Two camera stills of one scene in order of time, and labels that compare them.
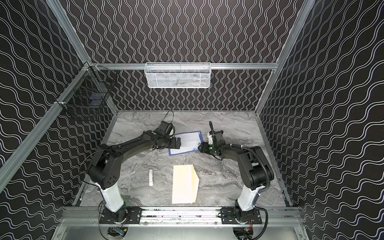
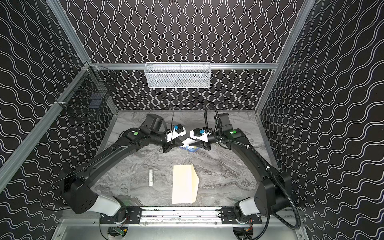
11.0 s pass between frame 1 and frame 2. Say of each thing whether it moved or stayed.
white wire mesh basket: stayed
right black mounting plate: stayed
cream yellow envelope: stayed
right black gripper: moved
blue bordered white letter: moved
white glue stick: stayed
